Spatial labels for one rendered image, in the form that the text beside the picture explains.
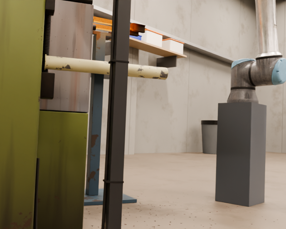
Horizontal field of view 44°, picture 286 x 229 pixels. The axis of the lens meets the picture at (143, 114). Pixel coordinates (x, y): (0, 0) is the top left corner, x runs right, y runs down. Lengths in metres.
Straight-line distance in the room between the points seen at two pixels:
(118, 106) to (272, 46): 1.34
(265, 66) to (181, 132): 5.86
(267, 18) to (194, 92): 6.24
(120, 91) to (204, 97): 7.67
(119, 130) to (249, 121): 1.24
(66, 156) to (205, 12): 7.87
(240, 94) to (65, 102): 1.16
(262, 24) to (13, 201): 1.64
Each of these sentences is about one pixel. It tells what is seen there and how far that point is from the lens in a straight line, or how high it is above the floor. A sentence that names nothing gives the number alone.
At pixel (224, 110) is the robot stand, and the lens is 2.24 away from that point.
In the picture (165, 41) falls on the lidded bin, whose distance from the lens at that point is 6.90.
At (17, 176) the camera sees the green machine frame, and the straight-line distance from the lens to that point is 1.17.
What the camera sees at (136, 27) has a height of 1.03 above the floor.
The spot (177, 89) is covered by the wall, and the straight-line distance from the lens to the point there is 7.79.
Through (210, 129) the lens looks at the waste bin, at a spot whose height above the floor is 0.52.
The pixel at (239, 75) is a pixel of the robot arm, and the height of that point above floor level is 0.77.
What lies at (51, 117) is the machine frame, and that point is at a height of 0.44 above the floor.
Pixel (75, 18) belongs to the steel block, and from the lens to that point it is 1.52.
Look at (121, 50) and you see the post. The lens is 1.06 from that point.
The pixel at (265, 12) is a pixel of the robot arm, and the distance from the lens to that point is 2.22.
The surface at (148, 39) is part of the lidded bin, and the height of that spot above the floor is 2.00.
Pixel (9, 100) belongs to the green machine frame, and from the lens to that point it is 1.17.
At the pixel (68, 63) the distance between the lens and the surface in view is 1.24.
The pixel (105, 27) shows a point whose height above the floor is 1.02.
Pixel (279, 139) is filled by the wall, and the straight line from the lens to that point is 10.75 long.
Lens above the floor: 0.40
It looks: 3 degrees up
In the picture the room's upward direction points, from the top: 2 degrees clockwise
